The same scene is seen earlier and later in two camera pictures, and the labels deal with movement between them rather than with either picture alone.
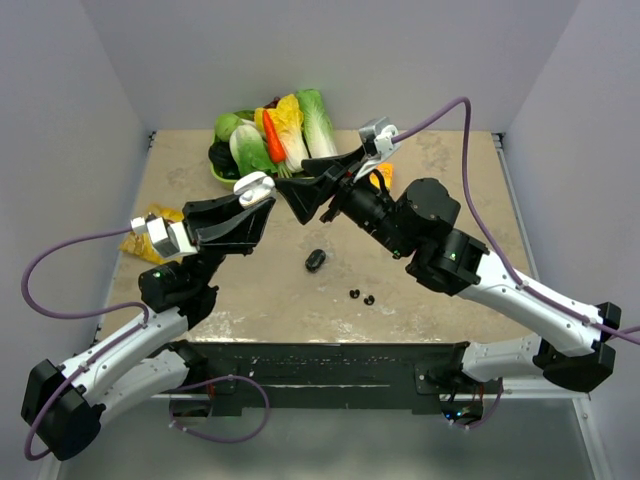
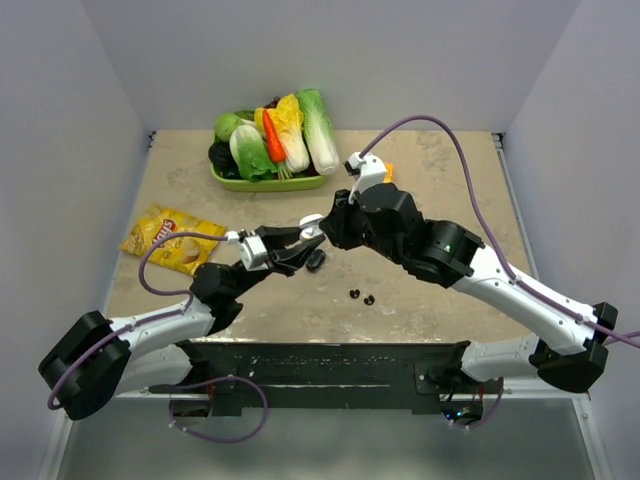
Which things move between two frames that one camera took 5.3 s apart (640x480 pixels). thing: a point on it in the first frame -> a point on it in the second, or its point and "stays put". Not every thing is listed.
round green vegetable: [224, 125] stays put
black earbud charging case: [315, 260] stays put
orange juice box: [387, 169] stays put
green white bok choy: [250, 151] stays put
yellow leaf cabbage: [289, 117] stays put
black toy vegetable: [220, 155] stays put
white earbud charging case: [254, 188] -> [309, 225]
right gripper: [306, 195] -> [335, 225]
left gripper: [223, 226] -> [286, 261]
